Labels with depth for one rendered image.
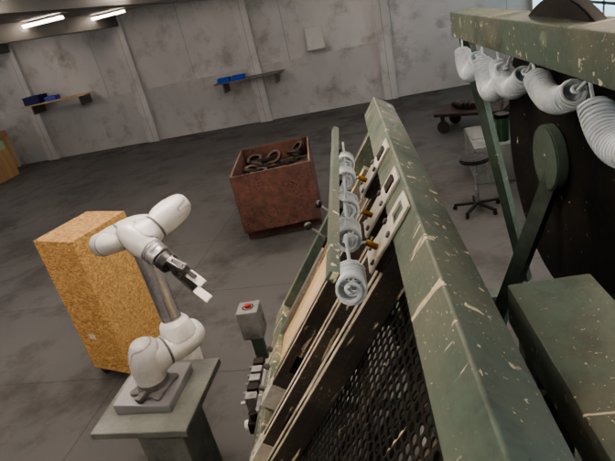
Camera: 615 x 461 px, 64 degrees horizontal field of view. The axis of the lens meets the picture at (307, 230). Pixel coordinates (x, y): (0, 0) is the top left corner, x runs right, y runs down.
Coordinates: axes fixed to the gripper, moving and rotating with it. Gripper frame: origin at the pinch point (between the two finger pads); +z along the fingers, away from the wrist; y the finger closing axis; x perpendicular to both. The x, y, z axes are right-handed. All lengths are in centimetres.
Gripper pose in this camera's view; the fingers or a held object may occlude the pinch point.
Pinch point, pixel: (204, 290)
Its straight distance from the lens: 175.5
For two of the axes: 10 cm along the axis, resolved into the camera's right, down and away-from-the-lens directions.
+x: 6.0, -6.9, 4.1
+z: 8.0, 5.3, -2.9
